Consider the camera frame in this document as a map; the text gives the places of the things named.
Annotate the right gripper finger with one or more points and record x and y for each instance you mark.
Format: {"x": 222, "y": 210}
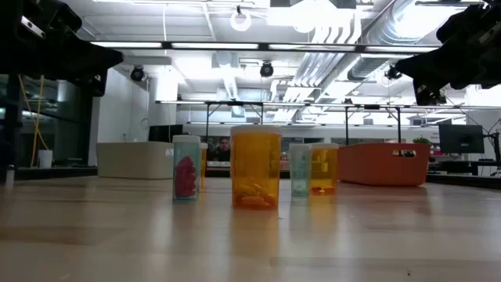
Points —
{"x": 426, "y": 66}
{"x": 428, "y": 93}

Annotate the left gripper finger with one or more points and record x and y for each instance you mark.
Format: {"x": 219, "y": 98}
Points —
{"x": 98, "y": 60}
{"x": 96, "y": 84}

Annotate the amber bottle orange round pills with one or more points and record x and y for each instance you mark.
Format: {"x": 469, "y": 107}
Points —
{"x": 325, "y": 168}

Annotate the white plastic bin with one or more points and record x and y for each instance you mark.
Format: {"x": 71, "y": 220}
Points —
{"x": 133, "y": 160}

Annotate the orange plastic bin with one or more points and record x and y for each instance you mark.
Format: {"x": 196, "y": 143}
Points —
{"x": 372, "y": 164}

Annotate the amber bottle yellow oval pills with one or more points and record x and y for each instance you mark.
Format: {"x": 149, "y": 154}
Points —
{"x": 204, "y": 164}

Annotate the large amber pill bottle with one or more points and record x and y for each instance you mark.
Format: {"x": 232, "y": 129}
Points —
{"x": 254, "y": 164}

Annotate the black ceiling spotlight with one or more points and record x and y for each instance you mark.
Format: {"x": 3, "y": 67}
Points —
{"x": 137, "y": 73}
{"x": 393, "y": 73}
{"x": 266, "y": 69}

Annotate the small green plant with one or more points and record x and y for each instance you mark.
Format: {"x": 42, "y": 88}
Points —
{"x": 422, "y": 140}

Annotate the white cup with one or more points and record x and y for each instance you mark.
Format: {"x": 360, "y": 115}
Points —
{"x": 45, "y": 158}

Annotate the person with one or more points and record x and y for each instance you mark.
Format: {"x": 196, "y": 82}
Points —
{"x": 223, "y": 150}

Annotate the black aluminium table frame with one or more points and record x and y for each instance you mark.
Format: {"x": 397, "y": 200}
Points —
{"x": 58, "y": 172}

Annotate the black background workstation frame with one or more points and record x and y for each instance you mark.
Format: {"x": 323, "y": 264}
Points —
{"x": 235, "y": 103}

